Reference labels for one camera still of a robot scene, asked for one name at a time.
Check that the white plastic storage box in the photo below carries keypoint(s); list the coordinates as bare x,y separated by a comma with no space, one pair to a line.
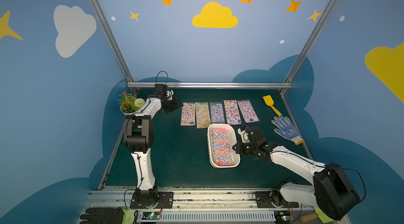
232,140

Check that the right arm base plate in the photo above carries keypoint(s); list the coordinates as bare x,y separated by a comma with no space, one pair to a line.
272,199

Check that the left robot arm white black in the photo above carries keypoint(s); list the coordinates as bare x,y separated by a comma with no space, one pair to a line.
139,139

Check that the pink blue cat sticker sheet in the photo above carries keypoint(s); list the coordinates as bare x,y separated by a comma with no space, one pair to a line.
221,148

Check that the pink bonbon drop sticker sheet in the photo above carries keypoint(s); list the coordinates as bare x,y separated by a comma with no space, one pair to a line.
188,114

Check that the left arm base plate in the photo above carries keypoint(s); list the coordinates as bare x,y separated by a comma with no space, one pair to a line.
163,200

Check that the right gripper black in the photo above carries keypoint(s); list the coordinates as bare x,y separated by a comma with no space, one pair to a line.
246,144

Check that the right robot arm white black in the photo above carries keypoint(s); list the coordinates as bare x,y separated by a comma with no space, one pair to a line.
329,188

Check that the white pot artificial flowers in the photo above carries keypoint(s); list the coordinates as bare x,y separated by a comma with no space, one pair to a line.
130,103

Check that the blue dotted work glove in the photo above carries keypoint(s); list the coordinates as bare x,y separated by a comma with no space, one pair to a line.
287,130

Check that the white vented cable duct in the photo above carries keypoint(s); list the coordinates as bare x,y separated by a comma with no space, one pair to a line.
216,216

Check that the purple sticker sheet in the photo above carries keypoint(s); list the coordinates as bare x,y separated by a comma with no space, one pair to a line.
217,113

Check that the green toy trowel wooden handle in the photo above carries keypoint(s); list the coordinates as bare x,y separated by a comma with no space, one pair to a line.
318,214

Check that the aluminium frame right post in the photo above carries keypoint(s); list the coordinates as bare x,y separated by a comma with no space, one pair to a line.
314,34

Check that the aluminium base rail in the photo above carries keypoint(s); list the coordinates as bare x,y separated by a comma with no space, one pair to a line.
193,199

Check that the black green glove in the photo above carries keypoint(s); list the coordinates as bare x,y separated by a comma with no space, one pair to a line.
109,216

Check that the pink bear sticker sheet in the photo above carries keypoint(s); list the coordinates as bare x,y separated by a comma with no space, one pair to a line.
248,113

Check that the green panda sticker sheet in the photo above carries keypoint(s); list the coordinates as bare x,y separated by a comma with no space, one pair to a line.
202,115

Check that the yellow toy shovel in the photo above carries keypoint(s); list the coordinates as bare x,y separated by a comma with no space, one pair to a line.
270,103

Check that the aluminium frame left post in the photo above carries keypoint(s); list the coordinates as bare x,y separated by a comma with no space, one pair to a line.
96,7

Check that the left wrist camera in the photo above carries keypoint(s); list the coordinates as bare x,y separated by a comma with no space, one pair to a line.
169,94

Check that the aluminium frame post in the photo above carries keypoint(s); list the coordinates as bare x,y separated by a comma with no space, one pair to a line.
96,7
314,34

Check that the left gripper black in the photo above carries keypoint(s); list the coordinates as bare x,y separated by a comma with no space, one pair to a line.
172,105

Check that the aluminium frame back bar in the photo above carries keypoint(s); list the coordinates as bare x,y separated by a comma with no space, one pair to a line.
229,85

